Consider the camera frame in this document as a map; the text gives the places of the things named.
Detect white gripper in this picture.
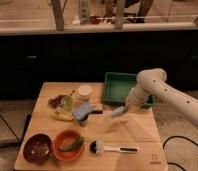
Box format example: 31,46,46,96
125,85,150,113

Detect white towel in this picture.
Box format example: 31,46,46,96
110,106,126,118

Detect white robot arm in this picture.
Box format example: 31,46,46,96
125,68,198,129

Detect green plastic tray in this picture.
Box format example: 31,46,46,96
102,71,156,109

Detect white cup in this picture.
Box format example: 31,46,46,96
75,84,92,102

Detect blue sponge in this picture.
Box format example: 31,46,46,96
72,103,92,121

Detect black and white dish brush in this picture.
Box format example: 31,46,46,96
89,141,138,154

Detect green pepper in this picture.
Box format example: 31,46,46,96
59,137,84,152

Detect yellow banana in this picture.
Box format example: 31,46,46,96
52,113,73,122

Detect green pear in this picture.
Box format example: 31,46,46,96
61,95,73,112

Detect orange bowl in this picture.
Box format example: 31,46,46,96
52,130,85,162

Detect dark red grapes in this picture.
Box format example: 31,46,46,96
48,95,64,108

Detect dark purple bowl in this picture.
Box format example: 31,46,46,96
23,134,52,163

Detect black cable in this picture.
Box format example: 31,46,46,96
162,134,198,171

